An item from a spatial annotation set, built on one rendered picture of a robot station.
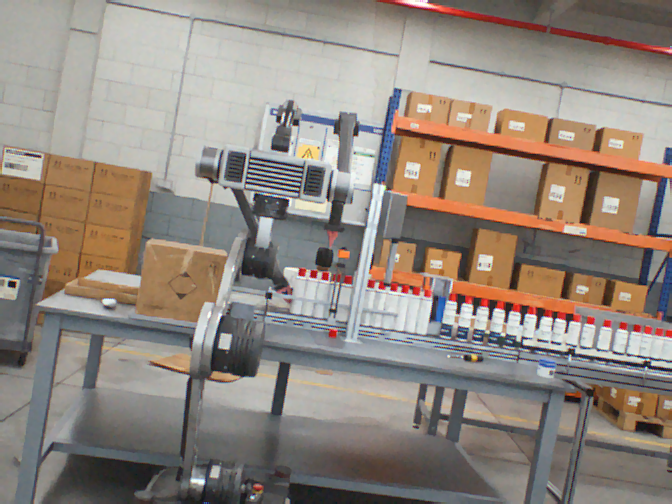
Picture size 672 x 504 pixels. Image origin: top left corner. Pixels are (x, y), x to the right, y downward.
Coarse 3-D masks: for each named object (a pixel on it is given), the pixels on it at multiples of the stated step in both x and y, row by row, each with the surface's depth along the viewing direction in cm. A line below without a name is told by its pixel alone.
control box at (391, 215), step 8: (384, 192) 335; (392, 192) 334; (384, 200) 335; (392, 200) 335; (400, 200) 342; (384, 208) 335; (392, 208) 336; (400, 208) 344; (384, 216) 335; (392, 216) 338; (400, 216) 345; (384, 224) 335; (392, 224) 339; (400, 224) 347; (376, 232) 336; (384, 232) 335; (392, 232) 341; (400, 232) 348
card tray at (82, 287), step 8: (72, 280) 339; (80, 280) 352; (88, 280) 352; (96, 280) 352; (72, 288) 326; (80, 288) 327; (88, 288) 327; (96, 288) 353; (104, 288) 353; (112, 288) 353; (120, 288) 354; (128, 288) 354; (136, 288) 355; (80, 296) 327; (88, 296) 327; (96, 296) 328; (104, 296) 328; (112, 296) 329; (120, 296) 329; (128, 296) 329; (136, 296) 330
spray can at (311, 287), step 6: (312, 270) 350; (312, 276) 350; (306, 282) 350; (312, 282) 349; (306, 288) 350; (312, 288) 349; (306, 294) 350; (312, 294) 349; (306, 306) 350; (312, 306) 350; (306, 312) 350
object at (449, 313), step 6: (450, 294) 358; (456, 294) 358; (450, 300) 358; (450, 306) 357; (456, 306) 358; (444, 312) 358; (450, 312) 357; (444, 318) 358; (450, 318) 357; (444, 324) 358; (450, 324) 357; (444, 330) 358; (450, 330) 358; (444, 336) 357; (450, 336) 359
